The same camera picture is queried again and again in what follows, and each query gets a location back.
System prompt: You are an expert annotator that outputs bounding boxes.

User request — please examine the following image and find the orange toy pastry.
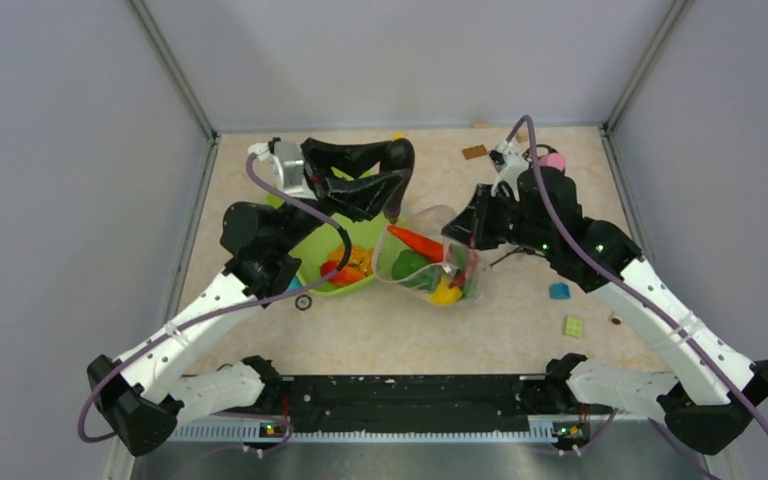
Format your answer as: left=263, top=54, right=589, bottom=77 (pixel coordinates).
left=327, top=244, right=374, bottom=275

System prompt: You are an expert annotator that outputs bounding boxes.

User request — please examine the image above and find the red toy chili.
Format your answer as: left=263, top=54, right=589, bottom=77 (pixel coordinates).
left=450, top=249, right=480, bottom=287

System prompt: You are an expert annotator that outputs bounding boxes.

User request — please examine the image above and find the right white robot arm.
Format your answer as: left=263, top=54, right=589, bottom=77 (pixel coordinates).
left=442, top=167, right=768, bottom=455

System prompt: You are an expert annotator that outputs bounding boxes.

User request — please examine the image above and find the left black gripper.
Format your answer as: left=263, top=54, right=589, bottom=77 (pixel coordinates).
left=274, top=137, right=411, bottom=253

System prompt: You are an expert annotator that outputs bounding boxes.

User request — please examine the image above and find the brown toy brick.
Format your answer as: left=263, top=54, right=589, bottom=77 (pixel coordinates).
left=462, top=145, right=488, bottom=160

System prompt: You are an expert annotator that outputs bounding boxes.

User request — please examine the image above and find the blue toy block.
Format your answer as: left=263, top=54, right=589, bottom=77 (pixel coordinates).
left=548, top=282, right=571, bottom=300

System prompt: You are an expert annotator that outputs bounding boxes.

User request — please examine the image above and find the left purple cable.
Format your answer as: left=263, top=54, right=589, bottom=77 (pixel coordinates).
left=77, top=152, right=353, bottom=444

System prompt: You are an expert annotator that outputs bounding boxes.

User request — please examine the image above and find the orange toy carrot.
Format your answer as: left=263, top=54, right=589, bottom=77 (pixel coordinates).
left=387, top=225, right=445, bottom=263

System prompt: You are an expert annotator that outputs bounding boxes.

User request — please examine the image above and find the yellow toy lemon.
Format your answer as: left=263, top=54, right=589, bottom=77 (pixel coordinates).
left=429, top=276, right=463, bottom=306

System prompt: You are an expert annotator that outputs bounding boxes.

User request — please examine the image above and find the cyan toy piece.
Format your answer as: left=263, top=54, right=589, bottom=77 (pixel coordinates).
left=287, top=277, right=303, bottom=291

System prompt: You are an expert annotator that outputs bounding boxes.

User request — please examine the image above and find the clear zip top bag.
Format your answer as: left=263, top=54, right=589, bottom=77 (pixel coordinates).
left=372, top=205, right=488, bottom=307

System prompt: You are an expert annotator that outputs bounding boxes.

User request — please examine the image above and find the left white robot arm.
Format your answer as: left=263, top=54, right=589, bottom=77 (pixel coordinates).
left=85, top=138, right=415, bottom=457

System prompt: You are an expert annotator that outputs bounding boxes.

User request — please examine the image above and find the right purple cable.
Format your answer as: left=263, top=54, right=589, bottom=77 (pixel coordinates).
left=506, top=115, right=768, bottom=480

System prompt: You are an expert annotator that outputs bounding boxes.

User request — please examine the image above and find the pink microphone on tripod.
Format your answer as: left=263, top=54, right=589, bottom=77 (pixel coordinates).
left=537, top=143, right=567, bottom=173

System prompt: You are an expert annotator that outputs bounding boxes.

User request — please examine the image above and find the purple cable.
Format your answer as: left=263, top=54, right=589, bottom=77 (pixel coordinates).
left=77, top=152, right=353, bottom=444
left=506, top=115, right=768, bottom=480

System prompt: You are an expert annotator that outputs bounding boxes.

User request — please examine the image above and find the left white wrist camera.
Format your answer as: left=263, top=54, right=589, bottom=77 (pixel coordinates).
left=247, top=137, right=281, bottom=161

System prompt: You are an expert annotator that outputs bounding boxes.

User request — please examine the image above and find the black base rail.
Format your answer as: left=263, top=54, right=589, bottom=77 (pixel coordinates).
left=259, top=374, right=562, bottom=434

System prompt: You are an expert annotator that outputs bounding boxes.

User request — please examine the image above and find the orange toy fruit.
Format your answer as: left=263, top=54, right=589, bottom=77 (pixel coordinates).
left=320, top=260, right=367, bottom=288

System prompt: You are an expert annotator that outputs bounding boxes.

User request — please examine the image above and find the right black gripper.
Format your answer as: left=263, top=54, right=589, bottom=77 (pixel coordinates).
left=442, top=183, right=554, bottom=253

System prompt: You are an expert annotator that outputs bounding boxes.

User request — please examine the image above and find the light green block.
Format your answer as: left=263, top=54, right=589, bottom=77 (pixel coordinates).
left=562, top=316, right=585, bottom=339

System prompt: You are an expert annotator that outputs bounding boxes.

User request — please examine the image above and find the green plastic bowl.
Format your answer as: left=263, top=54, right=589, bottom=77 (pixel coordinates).
left=265, top=166, right=387, bottom=297

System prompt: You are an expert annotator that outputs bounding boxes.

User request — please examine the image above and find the green toy pepper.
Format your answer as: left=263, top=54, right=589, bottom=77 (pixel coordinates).
left=391, top=250, right=436, bottom=291

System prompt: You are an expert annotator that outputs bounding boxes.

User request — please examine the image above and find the purple toy eggplant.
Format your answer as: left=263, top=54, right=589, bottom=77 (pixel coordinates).
left=380, top=138, right=415, bottom=224

